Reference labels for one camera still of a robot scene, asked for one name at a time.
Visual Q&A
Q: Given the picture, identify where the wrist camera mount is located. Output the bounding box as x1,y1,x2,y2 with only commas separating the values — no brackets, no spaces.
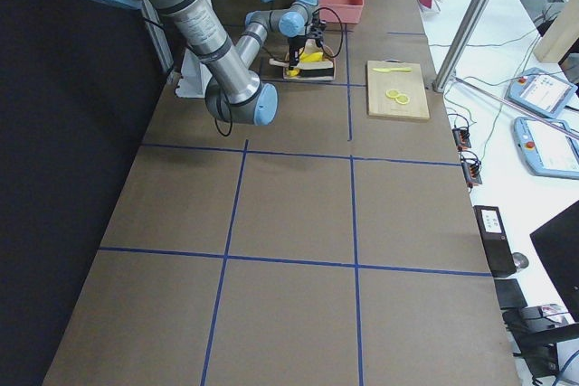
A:
307,20,327,48

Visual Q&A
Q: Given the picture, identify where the black box with label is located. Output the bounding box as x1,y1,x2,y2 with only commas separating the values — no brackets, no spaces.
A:
473,205,516,278

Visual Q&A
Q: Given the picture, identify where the orange connector box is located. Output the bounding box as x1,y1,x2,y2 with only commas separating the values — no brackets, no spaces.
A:
460,157,482,188
452,127,471,151

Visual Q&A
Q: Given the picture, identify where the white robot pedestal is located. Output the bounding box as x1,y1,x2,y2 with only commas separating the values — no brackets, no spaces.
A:
176,49,212,99

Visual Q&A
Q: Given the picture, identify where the wooden cutting board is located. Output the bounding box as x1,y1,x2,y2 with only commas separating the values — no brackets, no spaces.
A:
366,61,430,121

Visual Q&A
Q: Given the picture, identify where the beige hand brush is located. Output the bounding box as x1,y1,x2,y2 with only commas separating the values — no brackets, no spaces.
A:
268,58,336,81

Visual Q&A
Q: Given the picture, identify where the aluminium frame post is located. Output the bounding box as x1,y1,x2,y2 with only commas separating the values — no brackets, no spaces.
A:
432,0,489,92

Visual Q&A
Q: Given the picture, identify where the far teach pendant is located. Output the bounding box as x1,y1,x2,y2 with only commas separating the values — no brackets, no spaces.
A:
507,67,578,118

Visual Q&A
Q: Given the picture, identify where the yellow plastic knife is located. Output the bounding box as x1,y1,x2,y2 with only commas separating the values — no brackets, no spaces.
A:
372,67,413,73

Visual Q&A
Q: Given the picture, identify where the lemon slice far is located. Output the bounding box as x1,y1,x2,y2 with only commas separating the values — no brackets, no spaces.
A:
385,89,400,99

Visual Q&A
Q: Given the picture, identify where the lemon slice near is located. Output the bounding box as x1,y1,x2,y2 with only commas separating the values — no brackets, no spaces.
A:
394,94,410,105

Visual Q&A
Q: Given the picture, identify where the orange connector box near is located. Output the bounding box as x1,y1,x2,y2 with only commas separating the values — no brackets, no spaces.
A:
460,157,482,188

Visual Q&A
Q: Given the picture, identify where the teach pendant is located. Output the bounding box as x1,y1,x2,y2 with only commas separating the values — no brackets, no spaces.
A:
507,67,578,118
512,117,578,180

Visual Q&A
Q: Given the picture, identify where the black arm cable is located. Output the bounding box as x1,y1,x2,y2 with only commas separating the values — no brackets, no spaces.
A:
311,6,346,61

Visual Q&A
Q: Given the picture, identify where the orange connector box far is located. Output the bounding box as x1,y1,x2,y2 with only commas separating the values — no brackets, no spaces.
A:
452,127,471,151

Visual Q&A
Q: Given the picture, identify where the near teach pendant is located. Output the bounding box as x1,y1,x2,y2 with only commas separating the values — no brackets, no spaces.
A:
512,117,578,180

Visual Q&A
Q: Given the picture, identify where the beige dustpan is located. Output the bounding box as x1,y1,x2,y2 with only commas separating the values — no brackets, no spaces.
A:
282,39,336,81

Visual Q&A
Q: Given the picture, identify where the yellow toy pepper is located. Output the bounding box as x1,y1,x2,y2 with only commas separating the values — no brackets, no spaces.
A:
286,68,300,79

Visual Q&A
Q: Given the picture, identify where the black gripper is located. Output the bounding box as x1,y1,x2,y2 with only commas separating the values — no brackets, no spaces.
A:
288,35,308,71

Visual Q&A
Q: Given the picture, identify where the lemon slice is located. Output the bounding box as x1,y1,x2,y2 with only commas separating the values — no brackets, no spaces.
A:
385,89,400,99
394,94,410,105

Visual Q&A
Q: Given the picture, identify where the black monitor corner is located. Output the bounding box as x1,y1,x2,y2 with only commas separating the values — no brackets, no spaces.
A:
530,204,578,322

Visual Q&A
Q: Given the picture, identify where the yellow toy corn cob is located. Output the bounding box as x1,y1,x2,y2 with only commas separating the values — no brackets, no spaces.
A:
299,52,324,63

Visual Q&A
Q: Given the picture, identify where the pink plastic bin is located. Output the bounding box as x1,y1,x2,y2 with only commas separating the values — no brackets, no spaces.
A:
319,0,365,24

